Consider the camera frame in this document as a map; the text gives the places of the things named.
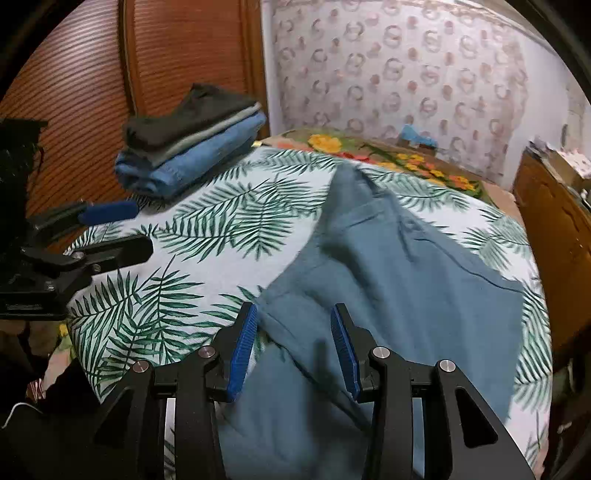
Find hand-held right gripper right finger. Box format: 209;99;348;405
329;302;539;480

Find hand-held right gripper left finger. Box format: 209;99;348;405
58;302;259;480

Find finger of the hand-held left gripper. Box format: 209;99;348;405
21;234;154;283
30;199;140;234

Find blue-grey pants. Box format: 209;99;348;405
217;164;528;480

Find dark folded pants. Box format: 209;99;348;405
124;83;262;151

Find leaf print bed sheet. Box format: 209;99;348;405
65;147;555;480

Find folded blue denim jeans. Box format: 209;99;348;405
115;113;269;200

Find grey folded garment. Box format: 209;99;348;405
147;104;264;169

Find wooden louvred wardrobe door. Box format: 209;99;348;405
0;0;269;252

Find floral blanket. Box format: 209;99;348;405
272;128;491;204

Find small blue object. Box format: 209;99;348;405
399;124;438;149

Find wooden cabinet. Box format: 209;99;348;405
512;150;591;363

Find cardboard box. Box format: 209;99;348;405
547;148;591;183

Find white cable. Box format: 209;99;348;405
0;401;43;430

